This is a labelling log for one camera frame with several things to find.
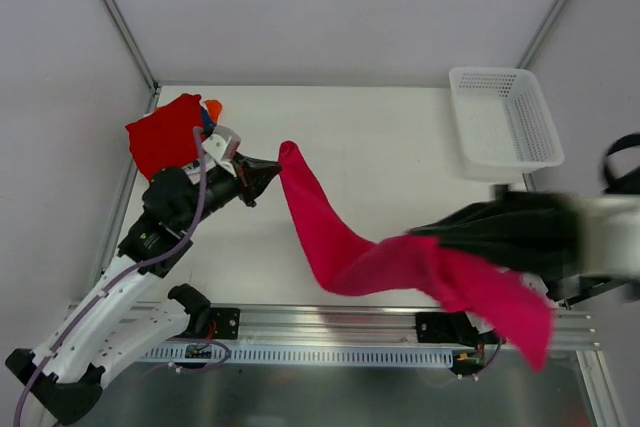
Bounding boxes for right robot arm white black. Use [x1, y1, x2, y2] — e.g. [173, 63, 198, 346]
[410, 133, 639, 304]

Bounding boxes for folded orange t-shirt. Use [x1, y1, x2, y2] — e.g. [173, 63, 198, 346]
[201, 99, 223, 129]

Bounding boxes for left aluminium frame post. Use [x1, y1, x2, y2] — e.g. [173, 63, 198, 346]
[99, 0, 159, 93]

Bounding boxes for folded red t-shirt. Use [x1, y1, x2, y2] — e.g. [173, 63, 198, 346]
[126, 94, 206, 180]

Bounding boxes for white slotted cable duct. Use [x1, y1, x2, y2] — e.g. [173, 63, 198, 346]
[141, 343, 454, 369]

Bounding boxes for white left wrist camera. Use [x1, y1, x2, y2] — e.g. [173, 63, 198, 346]
[202, 124, 241, 174]

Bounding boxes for aluminium mounting rail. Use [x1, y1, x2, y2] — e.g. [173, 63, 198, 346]
[58, 299, 600, 352]

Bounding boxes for right aluminium frame post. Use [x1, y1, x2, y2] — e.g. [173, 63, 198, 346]
[516, 0, 571, 69]

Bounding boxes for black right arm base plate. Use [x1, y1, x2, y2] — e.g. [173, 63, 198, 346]
[414, 312, 500, 347]

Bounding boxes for crimson pink t-shirt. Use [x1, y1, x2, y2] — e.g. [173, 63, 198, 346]
[278, 141, 554, 370]

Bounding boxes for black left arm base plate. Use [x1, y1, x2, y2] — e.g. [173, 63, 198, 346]
[205, 307, 241, 340]

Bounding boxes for aluminium frame post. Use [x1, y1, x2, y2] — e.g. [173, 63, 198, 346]
[516, 0, 571, 69]
[99, 0, 159, 93]

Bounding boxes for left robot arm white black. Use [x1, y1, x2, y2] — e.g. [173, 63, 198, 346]
[5, 153, 282, 426]

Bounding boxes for white perforated plastic basket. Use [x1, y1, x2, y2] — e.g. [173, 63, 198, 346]
[449, 67, 564, 183]

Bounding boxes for folded white t-shirt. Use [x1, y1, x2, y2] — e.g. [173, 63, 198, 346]
[182, 160, 201, 180]

